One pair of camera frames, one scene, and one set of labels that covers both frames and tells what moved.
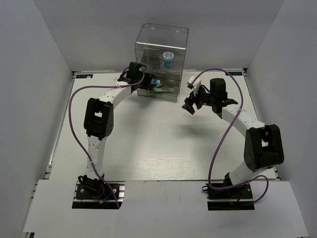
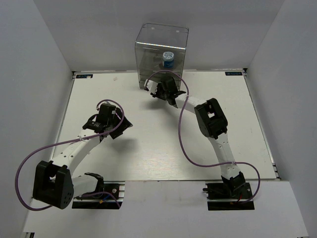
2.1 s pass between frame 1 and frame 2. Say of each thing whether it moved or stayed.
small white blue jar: stayed
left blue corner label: stayed
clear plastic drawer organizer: stayed
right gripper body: moved
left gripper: moved
